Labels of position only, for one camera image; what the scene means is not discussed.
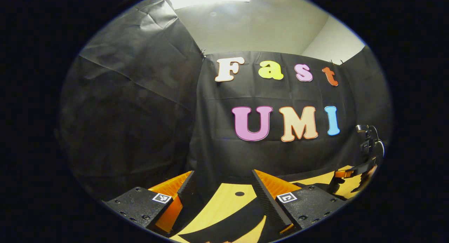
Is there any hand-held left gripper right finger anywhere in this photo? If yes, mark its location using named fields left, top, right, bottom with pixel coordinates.
left=251, top=170, right=346, bottom=235

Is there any black backdrop cloth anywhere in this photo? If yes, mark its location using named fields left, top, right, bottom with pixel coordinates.
left=58, top=0, right=392, bottom=201

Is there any black shirt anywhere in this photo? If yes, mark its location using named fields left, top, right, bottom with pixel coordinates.
left=172, top=192, right=277, bottom=243

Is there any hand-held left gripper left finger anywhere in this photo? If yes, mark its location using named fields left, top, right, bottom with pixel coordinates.
left=102, top=171, right=196, bottom=236

